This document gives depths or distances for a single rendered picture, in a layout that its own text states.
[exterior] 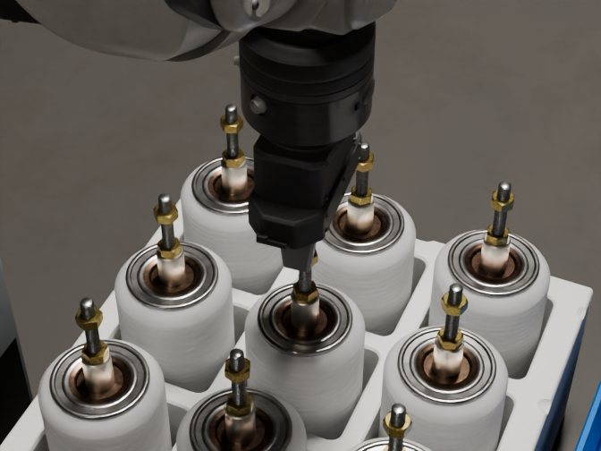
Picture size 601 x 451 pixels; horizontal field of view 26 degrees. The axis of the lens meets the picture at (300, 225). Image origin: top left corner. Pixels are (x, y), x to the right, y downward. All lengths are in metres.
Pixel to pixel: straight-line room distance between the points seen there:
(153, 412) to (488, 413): 0.25
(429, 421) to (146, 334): 0.24
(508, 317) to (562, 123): 0.59
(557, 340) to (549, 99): 0.58
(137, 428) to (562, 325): 0.38
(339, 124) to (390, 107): 0.78
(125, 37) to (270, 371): 0.50
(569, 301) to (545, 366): 0.08
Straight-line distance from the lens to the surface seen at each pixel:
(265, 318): 1.03
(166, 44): 0.56
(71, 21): 0.57
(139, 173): 1.54
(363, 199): 1.08
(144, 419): 0.99
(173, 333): 1.05
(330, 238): 1.09
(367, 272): 1.08
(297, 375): 1.01
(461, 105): 1.63
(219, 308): 1.05
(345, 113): 0.84
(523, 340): 1.10
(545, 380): 1.10
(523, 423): 1.07
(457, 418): 0.98
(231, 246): 1.13
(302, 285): 1.00
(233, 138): 1.10
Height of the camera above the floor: 1.03
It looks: 45 degrees down
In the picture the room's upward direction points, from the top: straight up
